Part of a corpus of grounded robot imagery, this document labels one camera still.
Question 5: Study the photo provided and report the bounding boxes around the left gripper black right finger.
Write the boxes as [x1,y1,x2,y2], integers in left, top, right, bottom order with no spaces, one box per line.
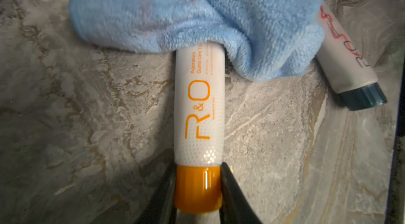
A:
[219,162,262,224]

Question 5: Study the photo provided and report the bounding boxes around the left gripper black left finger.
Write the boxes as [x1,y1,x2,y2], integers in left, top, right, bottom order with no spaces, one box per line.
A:
[135,162,177,224]

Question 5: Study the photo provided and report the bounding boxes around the white tube orange cap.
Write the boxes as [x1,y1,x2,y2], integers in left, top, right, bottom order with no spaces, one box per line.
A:
[174,41,225,214]

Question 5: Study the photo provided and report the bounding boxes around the white tube dark blue cap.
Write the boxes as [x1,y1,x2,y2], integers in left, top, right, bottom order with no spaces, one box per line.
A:
[316,4,387,111]

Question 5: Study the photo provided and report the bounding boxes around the blue microfiber cloth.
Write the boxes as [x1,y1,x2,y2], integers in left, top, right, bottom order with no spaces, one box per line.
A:
[69,0,325,81]

